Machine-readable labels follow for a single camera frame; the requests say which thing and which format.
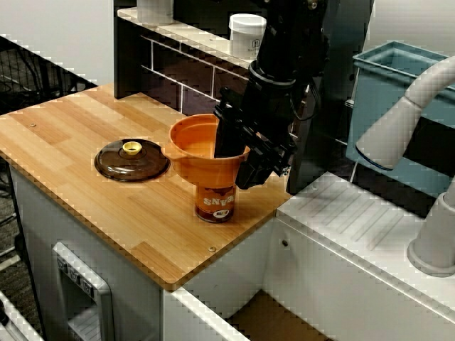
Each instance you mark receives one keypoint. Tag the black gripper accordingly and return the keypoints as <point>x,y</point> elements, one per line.
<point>266,113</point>

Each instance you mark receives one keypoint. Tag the orange plastic pot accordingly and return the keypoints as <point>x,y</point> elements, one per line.
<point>199,170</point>

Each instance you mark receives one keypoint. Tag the brown lid with yellow knob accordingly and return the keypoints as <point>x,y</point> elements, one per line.
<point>131,163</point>

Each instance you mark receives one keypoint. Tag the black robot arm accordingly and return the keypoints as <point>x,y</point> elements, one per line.
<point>291,35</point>

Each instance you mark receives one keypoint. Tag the brown beans can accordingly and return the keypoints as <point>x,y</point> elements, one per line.
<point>215,206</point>

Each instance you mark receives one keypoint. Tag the white labelled jar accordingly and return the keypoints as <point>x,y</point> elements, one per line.
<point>245,35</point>

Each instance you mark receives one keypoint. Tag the dark upright panel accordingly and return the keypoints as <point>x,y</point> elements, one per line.
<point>348,53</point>

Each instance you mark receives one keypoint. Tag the teal plastic bin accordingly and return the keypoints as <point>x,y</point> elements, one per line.
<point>384,89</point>

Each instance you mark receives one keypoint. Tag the grey curved faucet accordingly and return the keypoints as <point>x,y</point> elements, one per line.
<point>398,120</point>

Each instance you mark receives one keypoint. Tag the white sink unit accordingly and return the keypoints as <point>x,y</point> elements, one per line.
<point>355,270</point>

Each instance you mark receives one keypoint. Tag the white plastic jar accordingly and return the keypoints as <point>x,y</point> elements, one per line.
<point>154,10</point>

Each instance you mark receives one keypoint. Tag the grey dispenser panel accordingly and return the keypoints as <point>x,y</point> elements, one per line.
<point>85,295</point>

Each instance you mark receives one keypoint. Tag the white kitchen cabinet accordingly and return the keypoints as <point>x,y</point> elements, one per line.
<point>42,227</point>

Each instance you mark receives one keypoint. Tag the aluminium frame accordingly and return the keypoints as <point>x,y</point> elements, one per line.
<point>10,319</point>

